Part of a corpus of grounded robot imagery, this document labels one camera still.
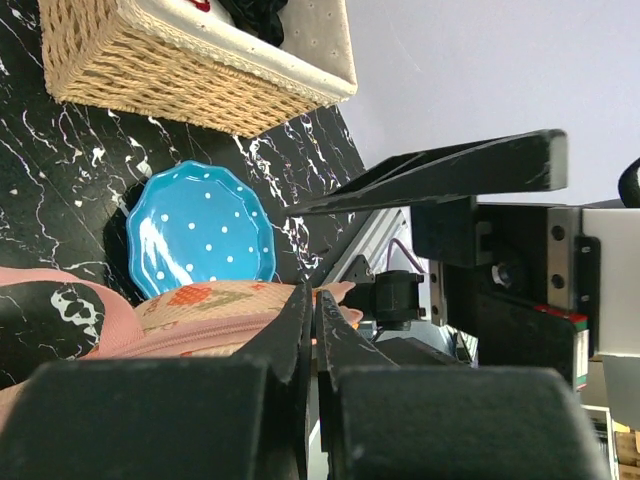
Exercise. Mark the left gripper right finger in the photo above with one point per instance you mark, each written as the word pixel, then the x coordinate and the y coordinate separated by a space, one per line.
pixel 341 351

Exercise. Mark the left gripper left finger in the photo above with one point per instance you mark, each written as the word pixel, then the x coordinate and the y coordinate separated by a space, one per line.
pixel 283 347

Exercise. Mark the wicker basket with liner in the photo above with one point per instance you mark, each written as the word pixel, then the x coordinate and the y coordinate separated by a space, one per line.
pixel 168 59

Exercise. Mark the red and black bra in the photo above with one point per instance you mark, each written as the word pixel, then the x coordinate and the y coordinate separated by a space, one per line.
pixel 257 17

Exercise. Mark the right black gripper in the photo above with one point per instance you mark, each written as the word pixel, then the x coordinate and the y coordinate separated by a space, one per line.
pixel 524 280

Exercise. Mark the right aluminium frame post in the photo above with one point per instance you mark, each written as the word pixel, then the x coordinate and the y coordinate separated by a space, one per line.
pixel 370 240

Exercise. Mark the blue polka dot plate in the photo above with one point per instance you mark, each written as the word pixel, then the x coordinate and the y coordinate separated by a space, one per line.
pixel 196 223

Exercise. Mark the floral mesh laundry bag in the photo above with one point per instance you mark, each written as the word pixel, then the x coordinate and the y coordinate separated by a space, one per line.
pixel 202 319

